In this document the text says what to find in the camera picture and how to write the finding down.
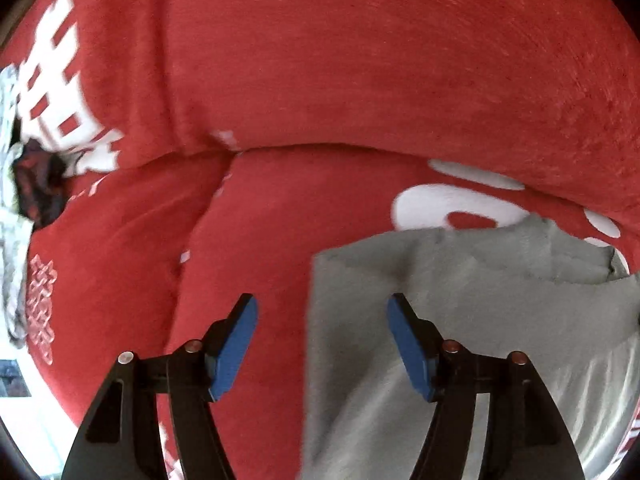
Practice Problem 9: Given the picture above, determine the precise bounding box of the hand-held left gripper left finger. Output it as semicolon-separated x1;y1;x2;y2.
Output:
61;293;259;480

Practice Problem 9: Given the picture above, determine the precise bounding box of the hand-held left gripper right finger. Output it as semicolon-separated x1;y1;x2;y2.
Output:
386;293;586;480

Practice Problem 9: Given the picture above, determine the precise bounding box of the grey knit sweater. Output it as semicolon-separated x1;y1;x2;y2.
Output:
300;214;640;480

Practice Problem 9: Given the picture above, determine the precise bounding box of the red printed blanket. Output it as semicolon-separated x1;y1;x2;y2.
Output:
25;145;640;480

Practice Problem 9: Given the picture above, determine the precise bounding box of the dark rectangular object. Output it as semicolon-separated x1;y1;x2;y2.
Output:
0;360;32;399

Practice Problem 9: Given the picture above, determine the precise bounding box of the white floral cloth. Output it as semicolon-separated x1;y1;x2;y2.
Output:
0;65;34;351

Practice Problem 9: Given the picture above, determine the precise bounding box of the dark red patterned cloth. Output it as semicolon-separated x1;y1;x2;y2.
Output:
11;130;77;227

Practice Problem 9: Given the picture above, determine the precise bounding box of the red blanket with white characters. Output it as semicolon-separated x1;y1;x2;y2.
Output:
0;0;640;233

